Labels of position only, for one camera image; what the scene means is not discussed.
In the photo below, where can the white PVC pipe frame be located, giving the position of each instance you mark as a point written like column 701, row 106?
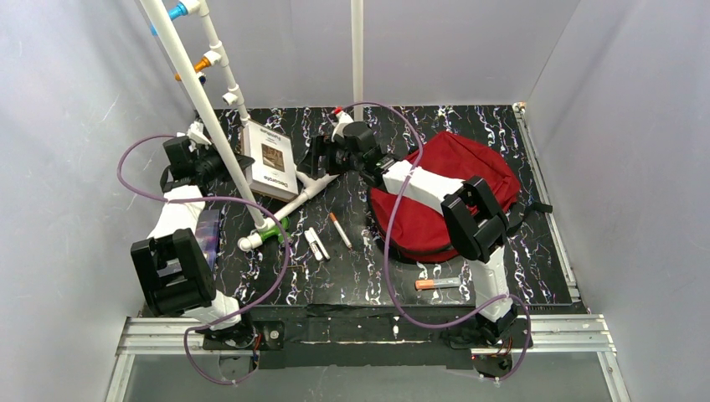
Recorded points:
column 177, row 54

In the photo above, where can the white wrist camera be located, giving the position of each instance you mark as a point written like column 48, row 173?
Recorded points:
column 343, row 119
column 195, row 135

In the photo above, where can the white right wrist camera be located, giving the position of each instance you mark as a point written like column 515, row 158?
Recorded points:
column 343, row 119

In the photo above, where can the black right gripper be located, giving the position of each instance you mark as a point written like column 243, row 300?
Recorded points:
column 320, row 155

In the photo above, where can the orange tipped white pen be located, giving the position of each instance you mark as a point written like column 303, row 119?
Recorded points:
column 341, row 231

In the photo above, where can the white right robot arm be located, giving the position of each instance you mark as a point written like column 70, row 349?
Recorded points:
column 478, row 230

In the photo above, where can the orange pipe fitting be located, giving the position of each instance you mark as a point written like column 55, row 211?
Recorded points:
column 201, row 65

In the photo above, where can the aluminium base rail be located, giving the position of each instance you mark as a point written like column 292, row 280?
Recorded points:
column 361, row 307

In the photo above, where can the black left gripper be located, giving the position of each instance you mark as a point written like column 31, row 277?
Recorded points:
column 216, row 164

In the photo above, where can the dark purple book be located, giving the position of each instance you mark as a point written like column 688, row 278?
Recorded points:
column 207, row 234

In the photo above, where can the red student backpack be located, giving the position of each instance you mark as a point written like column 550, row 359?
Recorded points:
column 414, row 192

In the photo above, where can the white Decorate book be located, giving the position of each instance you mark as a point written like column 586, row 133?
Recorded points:
column 273, row 172

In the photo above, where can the green pipe clamp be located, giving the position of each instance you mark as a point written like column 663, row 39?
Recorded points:
column 276, row 232

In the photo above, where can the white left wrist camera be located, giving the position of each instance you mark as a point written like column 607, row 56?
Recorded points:
column 195, row 135

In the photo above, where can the orange capped grey marker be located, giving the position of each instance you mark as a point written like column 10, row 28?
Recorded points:
column 438, row 283

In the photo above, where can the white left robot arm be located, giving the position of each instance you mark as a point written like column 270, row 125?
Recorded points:
column 175, row 262

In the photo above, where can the blue pipe fitting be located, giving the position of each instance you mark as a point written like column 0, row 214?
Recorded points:
column 179, row 10

